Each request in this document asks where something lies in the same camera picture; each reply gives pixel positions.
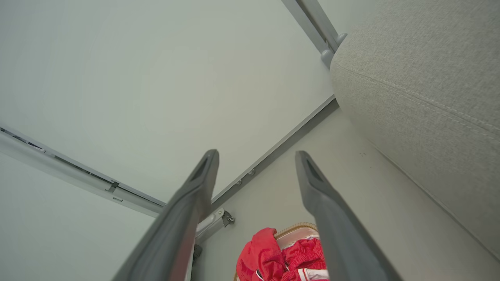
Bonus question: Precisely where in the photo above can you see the white cloth basket liner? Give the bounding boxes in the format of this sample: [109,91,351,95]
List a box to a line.
[275,228,320,250]

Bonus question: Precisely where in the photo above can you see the grey upright frame post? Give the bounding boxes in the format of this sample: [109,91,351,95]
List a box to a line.
[281,0,348,68]

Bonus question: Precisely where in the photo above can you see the grey baseboard rail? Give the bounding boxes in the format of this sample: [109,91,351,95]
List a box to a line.
[210,95,339,208]

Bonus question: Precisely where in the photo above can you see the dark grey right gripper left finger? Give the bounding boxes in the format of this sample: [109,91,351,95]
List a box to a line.
[112,149,220,281]

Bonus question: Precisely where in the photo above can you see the light grey fabric sofa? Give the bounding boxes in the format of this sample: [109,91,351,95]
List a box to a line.
[330,0,500,261]

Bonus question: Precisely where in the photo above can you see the white laundry basket brown rim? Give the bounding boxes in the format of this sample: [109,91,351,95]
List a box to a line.
[233,222,319,281]

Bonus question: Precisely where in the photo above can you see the grey aluminium wall rail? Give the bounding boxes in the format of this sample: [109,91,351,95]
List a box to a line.
[0,126,167,218]

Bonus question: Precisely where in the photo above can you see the red cloth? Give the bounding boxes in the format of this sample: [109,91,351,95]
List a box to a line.
[236,228,330,281]

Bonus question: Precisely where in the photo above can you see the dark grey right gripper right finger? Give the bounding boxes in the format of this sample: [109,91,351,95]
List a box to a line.
[295,151,403,281]

